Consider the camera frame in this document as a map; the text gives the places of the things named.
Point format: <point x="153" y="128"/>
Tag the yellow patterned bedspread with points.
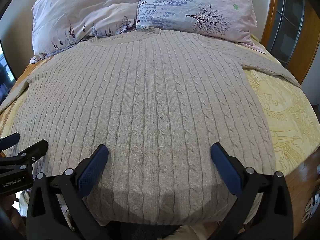
<point x="287" y="110"/>

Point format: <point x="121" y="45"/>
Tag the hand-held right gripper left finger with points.
<point x="92" y="170"/>

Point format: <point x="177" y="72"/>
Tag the pale small object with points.
<point x="311" y="208"/>

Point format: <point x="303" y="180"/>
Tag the wooden headboard with glass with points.
<point x="287" y="22"/>

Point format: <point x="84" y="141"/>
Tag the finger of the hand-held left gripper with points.
<point x="35" y="150"/>
<point x="11" y="139"/>

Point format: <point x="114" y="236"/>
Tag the pink floral pillow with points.
<point x="82" y="12"/>

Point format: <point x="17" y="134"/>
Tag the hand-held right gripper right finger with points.
<point x="225" y="167"/>

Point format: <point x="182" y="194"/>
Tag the pink tree print pillow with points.
<point x="200" y="5"/>

